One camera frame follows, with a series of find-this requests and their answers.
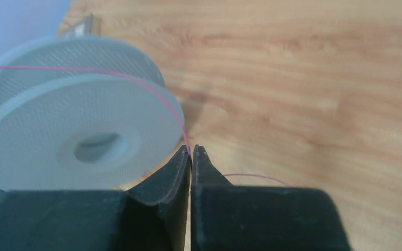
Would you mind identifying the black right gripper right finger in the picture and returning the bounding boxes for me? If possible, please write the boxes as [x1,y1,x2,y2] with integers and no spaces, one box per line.
[191,145,233,250]

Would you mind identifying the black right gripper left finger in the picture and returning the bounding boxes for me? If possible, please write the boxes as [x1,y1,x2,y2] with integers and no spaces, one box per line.
[125,146,192,250]

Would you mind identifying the white plastic cable spool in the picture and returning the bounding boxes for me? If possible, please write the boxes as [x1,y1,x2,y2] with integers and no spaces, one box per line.
[0,36,184,190]

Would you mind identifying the thin pink cable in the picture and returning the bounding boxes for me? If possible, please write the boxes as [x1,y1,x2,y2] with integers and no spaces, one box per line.
[0,65,288,186]

